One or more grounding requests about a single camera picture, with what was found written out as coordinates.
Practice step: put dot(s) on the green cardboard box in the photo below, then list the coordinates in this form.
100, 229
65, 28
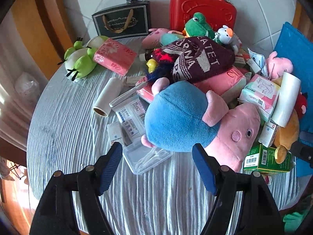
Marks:
264, 161

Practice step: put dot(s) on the white blue mask pack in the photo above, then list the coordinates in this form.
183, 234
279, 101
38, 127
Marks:
256, 61

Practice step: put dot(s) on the maroon knit lettered cloth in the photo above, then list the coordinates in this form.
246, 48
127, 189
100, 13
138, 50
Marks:
205, 61

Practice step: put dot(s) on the clear plastic bag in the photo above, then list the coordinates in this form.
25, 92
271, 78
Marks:
27, 85

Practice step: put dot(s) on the small brown bottle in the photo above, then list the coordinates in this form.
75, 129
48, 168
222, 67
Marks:
145, 56

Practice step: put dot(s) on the white box red label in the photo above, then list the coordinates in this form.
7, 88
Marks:
240, 58

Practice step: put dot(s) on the blue-bodied pink pig plush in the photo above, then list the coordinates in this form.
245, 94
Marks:
181, 122

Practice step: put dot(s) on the pink and teal plush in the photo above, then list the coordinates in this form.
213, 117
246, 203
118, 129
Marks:
155, 35

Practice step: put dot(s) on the large pink tissue pack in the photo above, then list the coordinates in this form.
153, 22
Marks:
229, 78

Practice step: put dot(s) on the small pink pig plush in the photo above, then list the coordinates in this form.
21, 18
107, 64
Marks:
281, 62

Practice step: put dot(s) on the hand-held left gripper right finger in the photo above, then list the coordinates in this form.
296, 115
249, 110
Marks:
205, 172

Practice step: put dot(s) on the white blue flat pack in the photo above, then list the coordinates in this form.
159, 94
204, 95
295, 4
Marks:
115, 133

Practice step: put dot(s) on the small white box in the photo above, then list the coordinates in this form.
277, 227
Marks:
133, 80

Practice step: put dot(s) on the brown bear plush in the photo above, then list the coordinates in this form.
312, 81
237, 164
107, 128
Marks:
288, 132

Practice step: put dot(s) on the green cloth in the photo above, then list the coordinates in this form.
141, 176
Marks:
297, 220

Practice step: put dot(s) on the large white lint roller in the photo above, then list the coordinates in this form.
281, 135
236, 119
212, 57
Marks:
286, 100

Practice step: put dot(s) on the grey ribbed tablecloth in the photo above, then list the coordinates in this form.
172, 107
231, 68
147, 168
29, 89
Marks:
159, 200

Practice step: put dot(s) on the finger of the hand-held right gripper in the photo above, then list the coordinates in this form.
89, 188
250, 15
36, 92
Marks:
302, 153
307, 137

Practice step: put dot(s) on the red plastic carry case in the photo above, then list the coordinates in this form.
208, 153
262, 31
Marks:
207, 12

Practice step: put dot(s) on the clear plastic box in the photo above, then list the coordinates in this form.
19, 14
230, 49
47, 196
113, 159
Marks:
144, 159

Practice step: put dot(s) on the long white box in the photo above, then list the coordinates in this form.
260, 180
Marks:
127, 95

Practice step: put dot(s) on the pink white sanitary pad pack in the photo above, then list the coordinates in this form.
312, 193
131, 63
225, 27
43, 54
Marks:
259, 95

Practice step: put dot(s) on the red blue fuzzy toy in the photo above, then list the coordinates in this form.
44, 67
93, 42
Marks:
161, 69

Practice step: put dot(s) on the light green frog plush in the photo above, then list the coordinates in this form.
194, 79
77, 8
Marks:
82, 61

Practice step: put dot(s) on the pink flowered tissue pack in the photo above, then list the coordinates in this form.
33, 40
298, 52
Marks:
115, 56

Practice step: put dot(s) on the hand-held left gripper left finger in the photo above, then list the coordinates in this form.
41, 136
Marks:
110, 170

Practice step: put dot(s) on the red plush toy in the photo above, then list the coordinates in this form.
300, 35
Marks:
302, 104

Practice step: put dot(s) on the yellow duck toy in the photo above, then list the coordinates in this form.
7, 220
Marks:
151, 64

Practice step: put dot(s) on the white goose plush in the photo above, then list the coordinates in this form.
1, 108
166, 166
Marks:
226, 36

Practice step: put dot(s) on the small white lint roller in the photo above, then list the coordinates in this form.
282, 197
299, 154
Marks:
107, 98

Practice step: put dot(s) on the clear printed medical pack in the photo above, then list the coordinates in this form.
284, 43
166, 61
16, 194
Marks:
129, 113

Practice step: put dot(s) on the dark green frog plush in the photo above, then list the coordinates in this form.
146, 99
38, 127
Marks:
198, 27

